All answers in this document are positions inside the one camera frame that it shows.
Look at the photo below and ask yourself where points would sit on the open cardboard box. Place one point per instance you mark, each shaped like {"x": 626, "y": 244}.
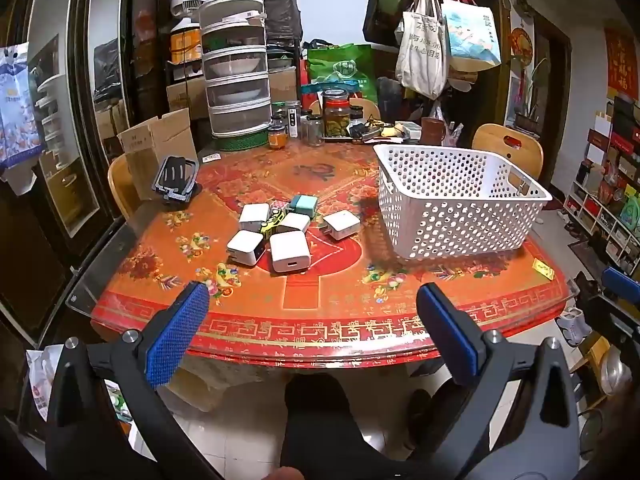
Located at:
{"x": 155, "y": 145}

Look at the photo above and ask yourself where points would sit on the round red ornament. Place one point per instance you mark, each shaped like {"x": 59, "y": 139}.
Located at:
{"x": 523, "y": 47}

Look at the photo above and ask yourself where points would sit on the blue printed tote bag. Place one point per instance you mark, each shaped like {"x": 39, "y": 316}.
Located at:
{"x": 470, "y": 35}

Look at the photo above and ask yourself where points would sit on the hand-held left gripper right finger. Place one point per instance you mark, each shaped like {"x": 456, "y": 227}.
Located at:
{"x": 447, "y": 332}

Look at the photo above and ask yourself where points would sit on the white fan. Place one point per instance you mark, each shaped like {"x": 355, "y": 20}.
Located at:
{"x": 187, "y": 0}

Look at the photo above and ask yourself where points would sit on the brown cup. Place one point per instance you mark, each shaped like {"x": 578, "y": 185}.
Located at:
{"x": 432, "y": 131}

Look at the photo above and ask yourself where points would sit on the black phone stand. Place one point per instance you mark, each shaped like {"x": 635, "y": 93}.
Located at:
{"x": 175, "y": 180}

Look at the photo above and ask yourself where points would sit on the white tote bag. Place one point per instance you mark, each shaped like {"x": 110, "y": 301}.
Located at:
{"x": 422, "y": 50}

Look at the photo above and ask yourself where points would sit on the white perforated plastic basket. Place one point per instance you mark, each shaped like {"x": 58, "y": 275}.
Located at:
{"x": 450, "y": 210}

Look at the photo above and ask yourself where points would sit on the shelf of boxes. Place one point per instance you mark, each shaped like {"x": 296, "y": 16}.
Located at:
{"x": 607, "y": 185}

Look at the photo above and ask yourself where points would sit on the large white charger block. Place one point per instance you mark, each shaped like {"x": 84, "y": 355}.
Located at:
{"x": 289, "y": 252}

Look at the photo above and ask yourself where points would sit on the small orange jar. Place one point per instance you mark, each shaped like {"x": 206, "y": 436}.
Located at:
{"x": 277, "y": 137}

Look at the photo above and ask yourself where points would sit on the black plastic cover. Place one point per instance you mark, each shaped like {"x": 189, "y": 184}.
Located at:
{"x": 280, "y": 15}

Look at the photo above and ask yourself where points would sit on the orange lidded container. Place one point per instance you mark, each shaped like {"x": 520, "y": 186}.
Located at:
{"x": 186, "y": 40}

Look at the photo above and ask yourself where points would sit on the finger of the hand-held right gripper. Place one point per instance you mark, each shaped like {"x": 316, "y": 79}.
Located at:
{"x": 620, "y": 280}

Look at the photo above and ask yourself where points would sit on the potted plant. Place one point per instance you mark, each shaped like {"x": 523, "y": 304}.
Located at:
{"x": 530, "y": 110}

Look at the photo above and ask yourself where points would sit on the yellow card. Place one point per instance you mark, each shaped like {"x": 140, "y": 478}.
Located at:
{"x": 543, "y": 269}

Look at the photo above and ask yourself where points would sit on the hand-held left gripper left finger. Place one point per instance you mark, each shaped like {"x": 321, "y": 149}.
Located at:
{"x": 177, "y": 332}

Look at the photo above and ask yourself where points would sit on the white plastic bag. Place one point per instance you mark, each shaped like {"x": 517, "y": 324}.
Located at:
{"x": 42, "y": 385}

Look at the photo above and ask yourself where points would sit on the red wall hanging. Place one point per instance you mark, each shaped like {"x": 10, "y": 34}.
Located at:
{"x": 622, "y": 65}

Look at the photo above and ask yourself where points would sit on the empty glass jar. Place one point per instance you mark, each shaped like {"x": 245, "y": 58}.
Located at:
{"x": 314, "y": 131}

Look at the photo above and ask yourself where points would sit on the white shoes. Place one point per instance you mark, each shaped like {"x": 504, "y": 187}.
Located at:
{"x": 570, "y": 325}

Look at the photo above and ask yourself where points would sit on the blue and white printed bag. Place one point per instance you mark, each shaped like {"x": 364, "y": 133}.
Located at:
{"x": 17, "y": 110}

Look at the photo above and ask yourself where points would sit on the teal charger block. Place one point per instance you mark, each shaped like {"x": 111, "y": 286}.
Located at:
{"x": 303, "y": 205}

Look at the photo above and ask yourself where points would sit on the person's leg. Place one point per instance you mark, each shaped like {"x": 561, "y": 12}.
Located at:
{"x": 320, "y": 420}

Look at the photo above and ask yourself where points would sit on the metal pot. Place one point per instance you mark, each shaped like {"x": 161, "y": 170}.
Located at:
{"x": 615, "y": 372}

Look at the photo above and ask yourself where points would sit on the green shopping bag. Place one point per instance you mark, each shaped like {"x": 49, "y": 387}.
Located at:
{"x": 345, "y": 67}

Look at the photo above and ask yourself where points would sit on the black yellow charger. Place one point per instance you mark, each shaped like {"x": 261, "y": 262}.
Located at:
{"x": 272, "y": 222}

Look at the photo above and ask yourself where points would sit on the red-lidded pickle jar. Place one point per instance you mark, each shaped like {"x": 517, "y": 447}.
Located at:
{"x": 336, "y": 112}

